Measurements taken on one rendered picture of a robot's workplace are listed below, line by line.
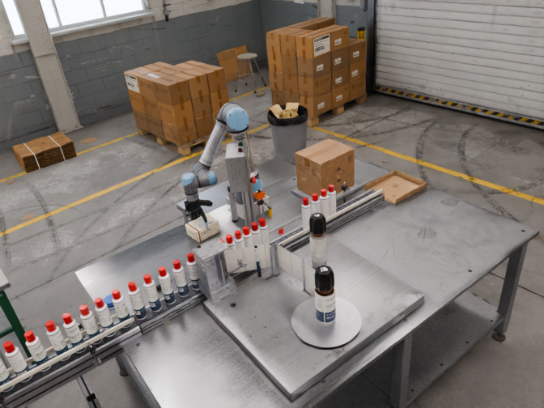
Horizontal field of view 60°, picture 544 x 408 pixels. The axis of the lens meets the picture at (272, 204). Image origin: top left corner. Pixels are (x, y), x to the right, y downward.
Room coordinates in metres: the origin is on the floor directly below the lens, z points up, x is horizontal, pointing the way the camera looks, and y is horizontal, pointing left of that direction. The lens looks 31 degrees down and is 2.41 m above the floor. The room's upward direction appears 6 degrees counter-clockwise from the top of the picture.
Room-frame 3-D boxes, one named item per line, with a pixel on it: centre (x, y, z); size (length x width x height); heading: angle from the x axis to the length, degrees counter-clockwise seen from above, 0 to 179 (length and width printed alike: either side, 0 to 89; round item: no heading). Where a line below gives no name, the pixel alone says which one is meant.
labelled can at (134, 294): (1.63, 0.66, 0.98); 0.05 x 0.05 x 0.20
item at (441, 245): (2.06, -0.15, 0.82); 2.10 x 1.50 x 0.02; 124
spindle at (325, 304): (1.48, -0.18, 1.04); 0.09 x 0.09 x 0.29
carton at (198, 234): (2.35, 0.43, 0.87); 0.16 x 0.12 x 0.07; 128
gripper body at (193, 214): (2.33, 0.45, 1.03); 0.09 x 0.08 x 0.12; 128
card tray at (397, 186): (2.63, -0.82, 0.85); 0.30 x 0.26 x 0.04; 124
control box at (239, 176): (2.09, 0.15, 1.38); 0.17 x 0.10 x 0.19; 179
